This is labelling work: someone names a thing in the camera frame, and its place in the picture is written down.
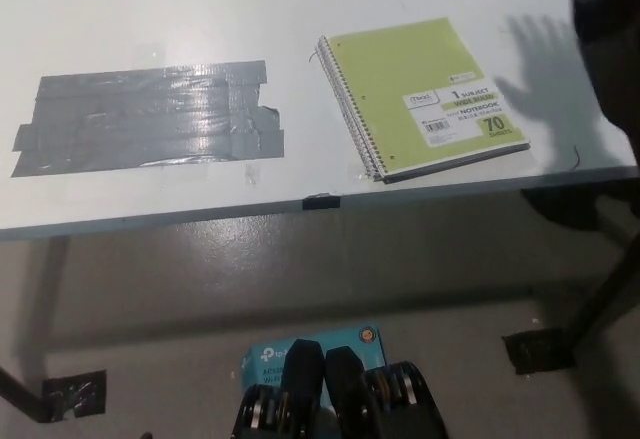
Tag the green spiral notebook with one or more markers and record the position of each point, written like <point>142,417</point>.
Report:
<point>400,69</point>

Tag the black robot torso blocks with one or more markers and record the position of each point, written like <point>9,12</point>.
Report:
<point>350,384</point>

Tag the black floor tape patch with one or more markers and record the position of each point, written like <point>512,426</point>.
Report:
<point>75,391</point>
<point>535,351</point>

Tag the black table leg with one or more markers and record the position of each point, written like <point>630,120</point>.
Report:
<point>27,395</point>
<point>610,284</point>

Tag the teal router box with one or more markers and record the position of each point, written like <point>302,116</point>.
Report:
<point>272,356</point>

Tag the clear tape piece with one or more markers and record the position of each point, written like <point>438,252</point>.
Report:
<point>252,175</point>

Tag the small black tape strip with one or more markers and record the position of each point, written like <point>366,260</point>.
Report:
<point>322,202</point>

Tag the grey duct tape patch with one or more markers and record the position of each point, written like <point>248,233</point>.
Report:
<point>150,119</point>

